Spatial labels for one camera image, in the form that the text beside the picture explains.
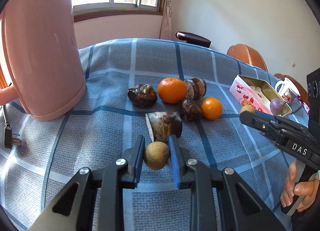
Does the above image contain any small tan longan fruit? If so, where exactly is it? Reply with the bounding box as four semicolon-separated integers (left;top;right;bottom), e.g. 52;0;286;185
144;141;170;171

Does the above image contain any purple passion fruit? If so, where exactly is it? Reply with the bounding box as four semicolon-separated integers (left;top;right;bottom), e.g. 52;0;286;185
270;98;286;116

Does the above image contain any dark knobby round fruit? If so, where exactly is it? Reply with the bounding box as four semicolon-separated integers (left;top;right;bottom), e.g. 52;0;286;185
180;98;203;121

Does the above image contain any small orange tangerine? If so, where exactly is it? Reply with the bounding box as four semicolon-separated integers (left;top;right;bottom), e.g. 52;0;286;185
200;97;223;121

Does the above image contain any tan longan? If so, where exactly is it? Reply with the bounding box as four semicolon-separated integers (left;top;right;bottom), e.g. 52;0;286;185
239;105;255;115

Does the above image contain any large orange tangerine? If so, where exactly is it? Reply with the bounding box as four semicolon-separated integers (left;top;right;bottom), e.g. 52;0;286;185
157;78;187;104

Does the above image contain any person right hand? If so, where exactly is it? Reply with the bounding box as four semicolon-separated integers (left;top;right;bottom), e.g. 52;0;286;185
280;160;319;212

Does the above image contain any white cartoon mug with lid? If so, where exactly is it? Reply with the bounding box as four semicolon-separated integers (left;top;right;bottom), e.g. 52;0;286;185
274;77;300;103

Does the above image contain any blue plaid tablecloth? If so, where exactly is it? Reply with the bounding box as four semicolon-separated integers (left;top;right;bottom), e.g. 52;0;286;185
1;39;293;230

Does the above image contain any pink biscuit tin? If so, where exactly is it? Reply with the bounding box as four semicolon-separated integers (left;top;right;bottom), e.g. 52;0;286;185
229;75;284;115

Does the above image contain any orange leather armchair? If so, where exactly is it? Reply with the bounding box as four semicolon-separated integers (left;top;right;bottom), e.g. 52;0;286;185
227;43;268;71

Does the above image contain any dark purple stool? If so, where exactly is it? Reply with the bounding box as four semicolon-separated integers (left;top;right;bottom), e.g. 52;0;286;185
175;32;211;48

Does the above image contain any black power plug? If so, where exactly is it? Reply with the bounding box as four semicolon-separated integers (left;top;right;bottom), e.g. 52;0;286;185
2;105;21;149

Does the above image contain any pink curtain right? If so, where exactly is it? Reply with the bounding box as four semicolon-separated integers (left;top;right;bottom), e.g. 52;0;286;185
159;0;172;40

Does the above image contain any pink electric kettle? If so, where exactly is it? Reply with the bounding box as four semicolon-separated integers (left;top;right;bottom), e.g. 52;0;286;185
1;0;86;121

